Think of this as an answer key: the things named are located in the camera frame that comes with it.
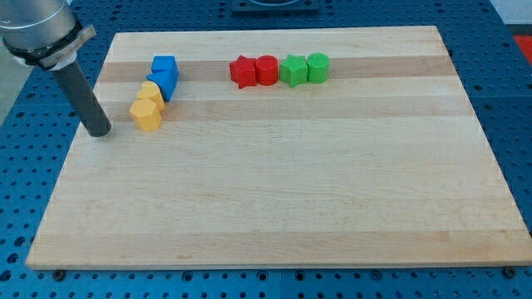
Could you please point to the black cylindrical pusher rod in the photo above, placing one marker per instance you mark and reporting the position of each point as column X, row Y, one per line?
column 79, row 93

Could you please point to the yellow hexagon block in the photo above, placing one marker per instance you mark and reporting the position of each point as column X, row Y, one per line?
column 146, row 115

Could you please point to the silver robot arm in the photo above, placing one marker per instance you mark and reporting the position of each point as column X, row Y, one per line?
column 48, row 34

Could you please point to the wooden board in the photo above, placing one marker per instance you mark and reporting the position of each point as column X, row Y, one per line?
column 385, row 164

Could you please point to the yellow heart block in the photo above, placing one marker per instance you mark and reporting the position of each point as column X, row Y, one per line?
column 151, row 91

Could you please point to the blue triangle block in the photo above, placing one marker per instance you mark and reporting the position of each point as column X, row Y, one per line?
column 166, row 81

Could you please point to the blue cube block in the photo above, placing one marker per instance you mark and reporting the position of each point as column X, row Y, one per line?
column 163, row 63

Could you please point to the red star block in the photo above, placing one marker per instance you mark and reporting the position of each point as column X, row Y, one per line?
column 242, row 72

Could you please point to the red cylinder block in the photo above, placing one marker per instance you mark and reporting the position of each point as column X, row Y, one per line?
column 266, row 68

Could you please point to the green star block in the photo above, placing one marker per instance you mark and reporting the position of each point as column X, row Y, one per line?
column 293, row 70

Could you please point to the green cylinder block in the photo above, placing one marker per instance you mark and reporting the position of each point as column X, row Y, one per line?
column 318, row 66

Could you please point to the red object at edge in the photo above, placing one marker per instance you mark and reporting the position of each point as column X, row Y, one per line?
column 525, row 45

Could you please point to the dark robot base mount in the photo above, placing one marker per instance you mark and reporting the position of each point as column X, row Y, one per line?
column 248, row 6

